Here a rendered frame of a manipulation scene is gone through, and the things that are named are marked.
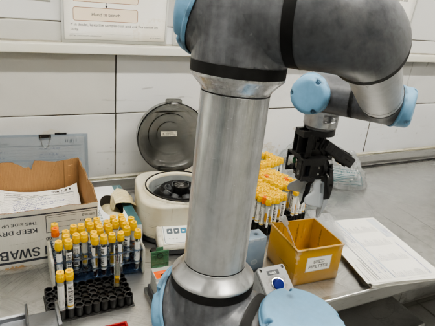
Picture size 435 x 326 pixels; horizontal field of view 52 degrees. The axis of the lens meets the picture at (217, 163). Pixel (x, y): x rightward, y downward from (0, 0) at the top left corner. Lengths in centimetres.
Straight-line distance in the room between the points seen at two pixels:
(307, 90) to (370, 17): 39
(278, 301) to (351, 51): 33
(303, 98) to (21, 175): 82
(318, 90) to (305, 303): 39
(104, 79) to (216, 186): 87
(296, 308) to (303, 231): 62
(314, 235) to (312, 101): 48
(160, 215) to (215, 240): 59
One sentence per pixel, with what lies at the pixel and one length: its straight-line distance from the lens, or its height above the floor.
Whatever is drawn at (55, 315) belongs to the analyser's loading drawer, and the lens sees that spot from 94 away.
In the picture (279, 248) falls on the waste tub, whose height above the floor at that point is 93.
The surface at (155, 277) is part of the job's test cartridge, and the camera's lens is 95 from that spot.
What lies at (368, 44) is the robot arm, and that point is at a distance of 48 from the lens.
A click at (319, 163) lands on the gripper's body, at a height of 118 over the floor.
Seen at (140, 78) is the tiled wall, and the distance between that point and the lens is 138.
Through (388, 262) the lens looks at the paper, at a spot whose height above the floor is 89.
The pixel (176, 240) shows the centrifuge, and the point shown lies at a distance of 115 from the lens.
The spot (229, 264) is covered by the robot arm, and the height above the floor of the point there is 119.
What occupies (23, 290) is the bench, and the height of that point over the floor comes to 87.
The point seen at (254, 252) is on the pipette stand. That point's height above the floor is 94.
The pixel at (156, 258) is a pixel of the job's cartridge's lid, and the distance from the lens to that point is 97.
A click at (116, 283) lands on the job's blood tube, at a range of 101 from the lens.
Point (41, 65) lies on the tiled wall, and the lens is 132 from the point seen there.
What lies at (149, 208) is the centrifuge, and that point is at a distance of 115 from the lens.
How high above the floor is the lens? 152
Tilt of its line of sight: 22 degrees down
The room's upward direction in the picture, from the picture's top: 6 degrees clockwise
